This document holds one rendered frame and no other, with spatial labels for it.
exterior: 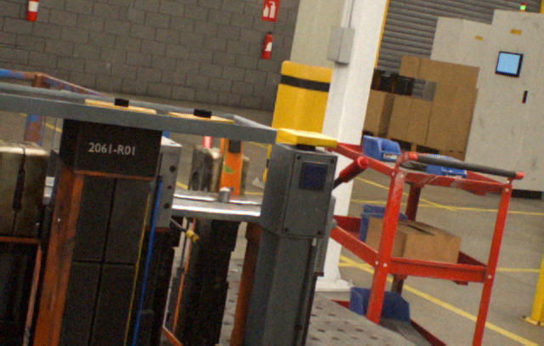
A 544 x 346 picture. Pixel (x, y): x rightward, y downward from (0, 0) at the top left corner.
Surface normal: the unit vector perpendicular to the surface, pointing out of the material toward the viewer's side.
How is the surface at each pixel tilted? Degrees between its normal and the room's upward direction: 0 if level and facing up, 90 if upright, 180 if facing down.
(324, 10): 90
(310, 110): 90
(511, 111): 90
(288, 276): 90
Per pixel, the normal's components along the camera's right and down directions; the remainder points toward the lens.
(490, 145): -0.82, -0.07
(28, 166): 0.40, 0.18
